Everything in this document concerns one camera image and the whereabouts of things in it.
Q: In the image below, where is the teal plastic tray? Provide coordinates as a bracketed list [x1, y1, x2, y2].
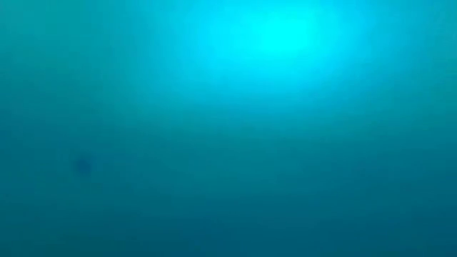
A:
[0, 0, 457, 257]

